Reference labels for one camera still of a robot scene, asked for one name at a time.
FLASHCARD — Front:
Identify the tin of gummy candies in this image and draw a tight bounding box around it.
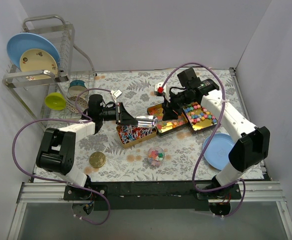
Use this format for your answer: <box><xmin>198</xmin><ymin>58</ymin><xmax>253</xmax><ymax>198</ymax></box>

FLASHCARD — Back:
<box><xmin>147</xmin><ymin>104</ymin><xmax>189</xmax><ymax>138</ymax></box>

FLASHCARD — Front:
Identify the gold tin of lollipops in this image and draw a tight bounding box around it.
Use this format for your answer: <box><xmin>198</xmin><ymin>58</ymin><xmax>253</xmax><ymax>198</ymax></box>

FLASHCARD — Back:
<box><xmin>116</xmin><ymin>125</ymin><xmax>157</xmax><ymax>149</ymax></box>

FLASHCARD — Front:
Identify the silver metal scoop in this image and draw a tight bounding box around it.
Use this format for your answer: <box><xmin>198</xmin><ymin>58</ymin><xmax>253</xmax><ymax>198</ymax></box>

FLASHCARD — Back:
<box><xmin>135</xmin><ymin>115</ymin><xmax>158</xmax><ymax>128</ymax></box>

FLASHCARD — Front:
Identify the tin of star candies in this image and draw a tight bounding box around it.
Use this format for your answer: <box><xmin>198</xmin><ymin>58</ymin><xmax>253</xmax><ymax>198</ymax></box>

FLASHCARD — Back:
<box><xmin>183</xmin><ymin>102</ymin><xmax>218</xmax><ymax>135</ymax></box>

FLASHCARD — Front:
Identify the clear glass bowl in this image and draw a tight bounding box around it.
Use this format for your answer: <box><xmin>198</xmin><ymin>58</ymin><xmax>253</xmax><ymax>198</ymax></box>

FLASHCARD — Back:
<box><xmin>147</xmin><ymin>146</ymin><xmax>165</xmax><ymax>167</ymax></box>

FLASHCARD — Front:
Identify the round gold tin lid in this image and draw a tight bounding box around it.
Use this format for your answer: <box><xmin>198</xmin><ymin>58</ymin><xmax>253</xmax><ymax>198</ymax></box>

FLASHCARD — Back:
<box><xmin>89</xmin><ymin>151</ymin><xmax>106</xmax><ymax>169</ymax></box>

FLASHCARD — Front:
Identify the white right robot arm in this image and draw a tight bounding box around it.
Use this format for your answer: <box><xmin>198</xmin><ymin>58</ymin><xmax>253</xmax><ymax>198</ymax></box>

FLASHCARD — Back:
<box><xmin>154</xmin><ymin>68</ymin><xmax>270</xmax><ymax>199</ymax></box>

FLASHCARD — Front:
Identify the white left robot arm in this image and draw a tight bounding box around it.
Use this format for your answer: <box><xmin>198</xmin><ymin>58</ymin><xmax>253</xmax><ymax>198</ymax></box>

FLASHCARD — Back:
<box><xmin>36</xmin><ymin>94</ymin><xmax>138</xmax><ymax>200</ymax></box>

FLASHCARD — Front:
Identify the floral tablecloth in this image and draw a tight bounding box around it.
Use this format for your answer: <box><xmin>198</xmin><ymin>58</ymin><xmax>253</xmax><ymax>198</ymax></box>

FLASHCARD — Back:
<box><xmin>33</xmin><ymin>69</ymin><xmax>265</xmax><ymax>183</ymax></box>

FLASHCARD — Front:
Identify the patterned round coaster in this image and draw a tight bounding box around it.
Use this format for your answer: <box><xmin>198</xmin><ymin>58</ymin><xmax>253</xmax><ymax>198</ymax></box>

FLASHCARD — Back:
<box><xmin>66</xmin><ymin>96</ymin><xmax>88</xmax><ymax>114</ymax></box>

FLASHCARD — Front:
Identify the blue patterned ceramic bowl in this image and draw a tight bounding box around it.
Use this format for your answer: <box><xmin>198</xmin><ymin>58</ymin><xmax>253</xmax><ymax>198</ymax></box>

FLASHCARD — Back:
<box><xmin>67</xmin><ymin>79</ymin><xmax>88</xmax><ymax>97</ymax></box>

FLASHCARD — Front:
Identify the green plastic bowl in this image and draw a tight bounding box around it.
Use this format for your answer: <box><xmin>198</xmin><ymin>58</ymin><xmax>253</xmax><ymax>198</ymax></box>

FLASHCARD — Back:
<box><xmin>44</xmin><ymin>92</ymin><xmax>66</xmax><ymax>111</ymax></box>

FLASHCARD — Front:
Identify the blue plate on table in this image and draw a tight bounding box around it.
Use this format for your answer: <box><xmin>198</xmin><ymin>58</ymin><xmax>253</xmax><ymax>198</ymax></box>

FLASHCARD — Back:
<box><xmin>204</xmin><ymin>133</ymin><xmax>234</xmax><ymax>171</ymax></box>

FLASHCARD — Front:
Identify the metal dish rack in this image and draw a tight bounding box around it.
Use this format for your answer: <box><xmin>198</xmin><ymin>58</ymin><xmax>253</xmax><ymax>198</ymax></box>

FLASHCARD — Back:
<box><xmin>2</xmin><ymin>14</ymin><xmax>97</xmax><ymax>120</ymax></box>

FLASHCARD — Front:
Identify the cream plate in rack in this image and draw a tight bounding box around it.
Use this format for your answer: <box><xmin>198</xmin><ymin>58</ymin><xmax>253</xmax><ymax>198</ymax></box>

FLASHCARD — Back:
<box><xmin>19</xmin><ymin>48</ymin><xmax>58</xmax><ymax>76</ymax></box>

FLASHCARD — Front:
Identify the blue plate in rack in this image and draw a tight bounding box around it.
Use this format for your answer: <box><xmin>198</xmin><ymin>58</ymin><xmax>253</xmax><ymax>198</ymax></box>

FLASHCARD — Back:
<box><xmin>6</xmin><ymin>32</ymin><xmax>60</xmax><ymax>69</ymax></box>

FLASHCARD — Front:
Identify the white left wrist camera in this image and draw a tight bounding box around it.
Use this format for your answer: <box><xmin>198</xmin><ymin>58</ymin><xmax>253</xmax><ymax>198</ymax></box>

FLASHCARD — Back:
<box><xmin>110</xmin><ymin>89</ymin><xmax>122</xmax><ymax>104</ymax></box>

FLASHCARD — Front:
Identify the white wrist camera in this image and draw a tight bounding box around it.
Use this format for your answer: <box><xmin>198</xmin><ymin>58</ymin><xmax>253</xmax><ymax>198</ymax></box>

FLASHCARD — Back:
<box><xmin>154</xmin><ymin>82</ymin><xmax>170</xmax><ymax>102</ymax></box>
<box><xmin>110</xmin><ymin>89</ymin><xmax>122</xmax><ymax>104</ymax></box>

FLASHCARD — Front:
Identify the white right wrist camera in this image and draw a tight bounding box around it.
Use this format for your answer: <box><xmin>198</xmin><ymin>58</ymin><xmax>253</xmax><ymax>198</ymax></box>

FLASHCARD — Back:
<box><xmin>154</xmin><ymin>82</ymin><xmax>170</xmax><ymax>102</ymax></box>

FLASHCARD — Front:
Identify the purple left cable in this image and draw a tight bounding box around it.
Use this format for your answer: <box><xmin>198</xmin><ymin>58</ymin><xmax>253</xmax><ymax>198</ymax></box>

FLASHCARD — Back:
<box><xmin>12</xmin><ymin>87</ymin><xmax>111</xmax><ymax>225</ymax></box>

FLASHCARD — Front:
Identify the purple cable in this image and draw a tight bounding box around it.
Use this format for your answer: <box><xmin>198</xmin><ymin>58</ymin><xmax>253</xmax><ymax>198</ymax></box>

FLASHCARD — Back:
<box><xmin>160</xmin><ymin>62</ymin><xmax>245</xmax><ymax>218</ymax></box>
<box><xmin>12</xmin><ymin>87</ymin><xmax>111</xmax><ymax>225</ymax></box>

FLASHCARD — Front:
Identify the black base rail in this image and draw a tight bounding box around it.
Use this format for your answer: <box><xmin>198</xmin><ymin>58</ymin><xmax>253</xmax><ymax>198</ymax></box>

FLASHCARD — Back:
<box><xmin>63</xmin><ymin>180</ymin><xmax>242</xmax><ymax>211</ymax></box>

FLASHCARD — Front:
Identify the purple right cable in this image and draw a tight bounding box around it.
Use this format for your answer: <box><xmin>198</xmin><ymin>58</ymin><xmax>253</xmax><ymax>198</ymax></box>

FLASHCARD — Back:
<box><xmin>160</xmin><ymin>62</ymin><xmax>245</xmax><ymax>218</ymax></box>

